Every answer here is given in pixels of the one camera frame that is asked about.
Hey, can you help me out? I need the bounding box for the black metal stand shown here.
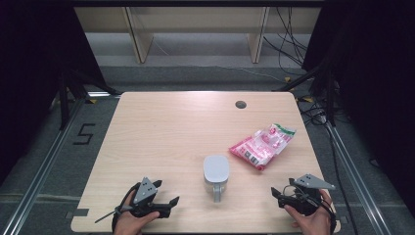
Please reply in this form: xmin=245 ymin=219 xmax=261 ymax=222
xmin=273 ymin=62 xmax=340 ymax=127
xmin=58 ymin=69 xmax=119 ymax=131

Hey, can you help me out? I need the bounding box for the short aluminium rail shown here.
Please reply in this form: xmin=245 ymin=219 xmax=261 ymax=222
xmin=87 ymin=91 xmax=122 ymax=98

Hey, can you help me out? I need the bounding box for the person's right hand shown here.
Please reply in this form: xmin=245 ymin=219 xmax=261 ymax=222
xmin=283 ymin=189 xmax=333 ymax=235

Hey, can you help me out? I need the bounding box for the bundle of black floor cables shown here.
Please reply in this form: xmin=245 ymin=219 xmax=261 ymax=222
xmin=262 ymin=6 xmax=309 ymax=76

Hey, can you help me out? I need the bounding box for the grey cable tie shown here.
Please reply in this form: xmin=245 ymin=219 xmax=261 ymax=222
xmin=94 ymin=206 xmax=134 ymax=224

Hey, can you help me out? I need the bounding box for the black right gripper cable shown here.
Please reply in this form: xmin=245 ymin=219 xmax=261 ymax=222
xmin=321 ymin=195 xmax=338 ymax=235

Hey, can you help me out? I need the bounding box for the black curtain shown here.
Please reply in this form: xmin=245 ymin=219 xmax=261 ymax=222
xmin=0 ymin=0 xmax=108 ymax=185
xmin=301 ymin=0 xmax=415 ymax=218

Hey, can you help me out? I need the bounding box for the pink and white plastic bag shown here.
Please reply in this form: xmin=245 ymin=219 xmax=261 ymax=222
xmin=228 ymin=122 xmax=298 ymax=171

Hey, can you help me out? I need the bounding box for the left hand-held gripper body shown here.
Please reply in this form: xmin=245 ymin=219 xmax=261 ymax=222
xmin=129 ymin=176 xmax=172 ymax=219

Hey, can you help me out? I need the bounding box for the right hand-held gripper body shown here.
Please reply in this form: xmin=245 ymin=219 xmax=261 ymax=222
xmin=277 ymin=173 xmax=337 ymax=216

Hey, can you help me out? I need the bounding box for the long aluminium floor rail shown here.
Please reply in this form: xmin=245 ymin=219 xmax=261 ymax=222
xmin=0 ymin=96 xmax=88 ymax=235
xmin=326 ymin=121 xmax=393 ymax=235

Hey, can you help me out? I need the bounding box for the light wooden shelf unit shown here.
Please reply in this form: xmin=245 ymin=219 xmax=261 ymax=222
xmin=73 ymin=6 xmax=322 ymax=65

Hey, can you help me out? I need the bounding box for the clear jar with white lid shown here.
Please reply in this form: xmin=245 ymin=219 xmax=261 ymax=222
xmin=203 ymin=155 xmax=230 ymax=204

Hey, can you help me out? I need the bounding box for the tangle of black cables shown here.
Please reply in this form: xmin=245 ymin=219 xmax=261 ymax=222
xmin=297 ymin=93 xmax=331 ymax=127

